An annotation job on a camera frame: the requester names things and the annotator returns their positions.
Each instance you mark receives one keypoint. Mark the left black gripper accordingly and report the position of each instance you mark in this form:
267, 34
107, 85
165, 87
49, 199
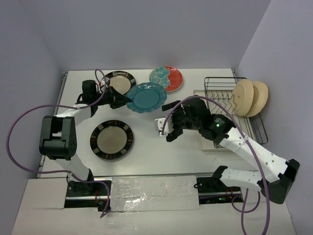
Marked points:
117, 100

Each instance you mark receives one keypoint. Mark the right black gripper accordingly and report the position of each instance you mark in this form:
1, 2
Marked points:
172, 135

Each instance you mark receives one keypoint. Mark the teal scalloped plate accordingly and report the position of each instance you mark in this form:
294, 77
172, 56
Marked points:
146, 97

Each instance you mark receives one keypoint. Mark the beige bird plate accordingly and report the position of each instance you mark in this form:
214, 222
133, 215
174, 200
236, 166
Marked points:
259, 99
242, 97

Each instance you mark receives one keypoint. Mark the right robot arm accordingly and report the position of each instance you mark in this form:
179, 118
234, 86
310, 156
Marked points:
273, 177

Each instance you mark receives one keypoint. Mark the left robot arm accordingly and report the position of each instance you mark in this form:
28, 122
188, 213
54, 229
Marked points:
58, 139

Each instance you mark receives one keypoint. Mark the black rim plate rear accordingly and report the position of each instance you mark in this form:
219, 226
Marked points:
121, 81

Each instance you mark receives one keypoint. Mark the black rim plate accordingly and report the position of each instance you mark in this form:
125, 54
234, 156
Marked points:
121, 81
111, 140

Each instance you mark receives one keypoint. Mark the black rim plate front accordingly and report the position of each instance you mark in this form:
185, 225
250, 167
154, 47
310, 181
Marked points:
111, 140

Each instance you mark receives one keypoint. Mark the red and teal floral plate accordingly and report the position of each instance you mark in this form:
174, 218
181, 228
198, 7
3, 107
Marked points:
168, 77

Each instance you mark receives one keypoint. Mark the silver tape sheet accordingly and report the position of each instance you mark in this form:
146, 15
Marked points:
138, 194

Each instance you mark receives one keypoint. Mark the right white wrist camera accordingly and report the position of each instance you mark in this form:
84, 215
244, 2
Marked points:
163, 131

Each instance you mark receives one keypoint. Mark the black wire dish rack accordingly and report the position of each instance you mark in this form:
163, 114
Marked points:
220, 90

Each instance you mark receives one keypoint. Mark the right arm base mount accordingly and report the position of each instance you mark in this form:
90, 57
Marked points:
210, 191

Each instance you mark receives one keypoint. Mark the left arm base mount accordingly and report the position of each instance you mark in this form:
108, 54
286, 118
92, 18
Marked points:
81, 195

